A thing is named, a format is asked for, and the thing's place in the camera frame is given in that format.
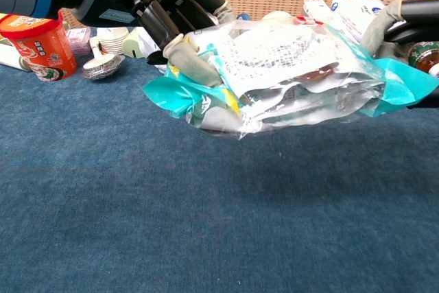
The silver foil cup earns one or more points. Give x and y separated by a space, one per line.
103 71

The transparent teal-edged snack bag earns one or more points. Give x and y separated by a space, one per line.
281 77

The beige upturned bowl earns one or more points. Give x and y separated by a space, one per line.
276 15

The small purple box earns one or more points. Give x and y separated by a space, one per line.
79 40

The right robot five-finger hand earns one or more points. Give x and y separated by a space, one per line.
409 18

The red instant noodle cup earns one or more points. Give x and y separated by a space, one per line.
43 49

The white long carton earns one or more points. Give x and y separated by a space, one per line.
317 10

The white tissue pack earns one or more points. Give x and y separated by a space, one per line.
356 11

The blue small pack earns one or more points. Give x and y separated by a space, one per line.
243 17

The pale green holder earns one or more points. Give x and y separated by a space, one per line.
135 44

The blue carpet table cover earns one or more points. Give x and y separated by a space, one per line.
205 204

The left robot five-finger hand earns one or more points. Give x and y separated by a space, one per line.
161 22

